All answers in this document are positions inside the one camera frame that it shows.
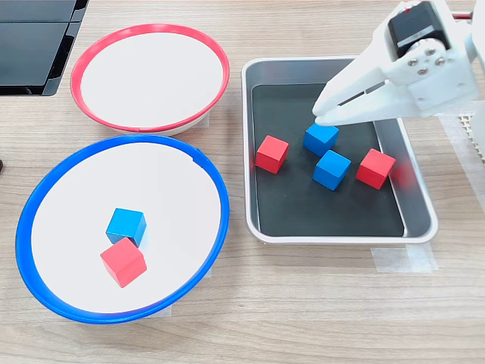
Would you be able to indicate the blue cube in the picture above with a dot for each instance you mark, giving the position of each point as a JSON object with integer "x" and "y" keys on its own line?
{"x": 125, "y": 223}
{"x": 320, "y": 140}
{"x": 332, "y": 170}

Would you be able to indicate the red cube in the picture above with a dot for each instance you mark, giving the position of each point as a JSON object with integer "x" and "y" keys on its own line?
{"x": 272, "y": 155}
{"x": 123, "y": 263}
{"x": 375, "y": 169}

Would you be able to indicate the steel tray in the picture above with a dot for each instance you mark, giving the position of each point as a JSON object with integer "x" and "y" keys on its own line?
{"x": 417, "y": 212}

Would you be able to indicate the black tray mat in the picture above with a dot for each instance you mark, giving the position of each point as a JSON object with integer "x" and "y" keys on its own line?
{"x": 322, "y": 212}

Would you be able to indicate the red-rimmed white plate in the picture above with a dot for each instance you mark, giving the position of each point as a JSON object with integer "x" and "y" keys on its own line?
{"x": 151, "y": 76}

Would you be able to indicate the black glossy panel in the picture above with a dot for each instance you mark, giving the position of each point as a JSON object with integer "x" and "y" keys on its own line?
{"x": 30, "y": 45}

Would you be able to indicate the blue-rimmed white plate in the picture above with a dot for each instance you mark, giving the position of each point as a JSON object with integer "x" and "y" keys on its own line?
{"x": 76, "y": 265}

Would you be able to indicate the pale perforated base plate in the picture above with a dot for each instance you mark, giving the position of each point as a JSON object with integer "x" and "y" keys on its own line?
{"x": 470, "y": 129}

